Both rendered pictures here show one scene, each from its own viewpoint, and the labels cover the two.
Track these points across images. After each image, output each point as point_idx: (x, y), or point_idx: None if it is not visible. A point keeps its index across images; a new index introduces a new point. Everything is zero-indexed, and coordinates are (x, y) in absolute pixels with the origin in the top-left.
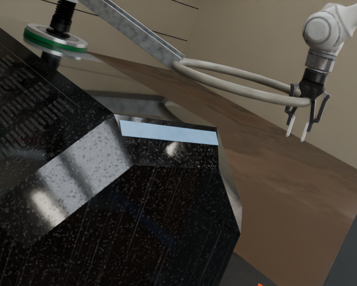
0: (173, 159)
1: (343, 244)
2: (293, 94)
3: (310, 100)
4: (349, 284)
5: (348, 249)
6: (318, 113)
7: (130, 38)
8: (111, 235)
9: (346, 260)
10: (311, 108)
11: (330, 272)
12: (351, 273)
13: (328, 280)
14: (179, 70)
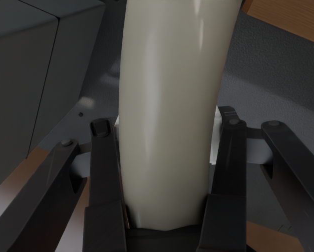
0: None
1: (4, 31)
2: (311, 227)
3: (126, 184)
4: None
5: None
6: (61, 167)
7: None
8: None
9: None
10: (114, 176)
11: (35, 22)
12: None
13: (38, 19)
14: None
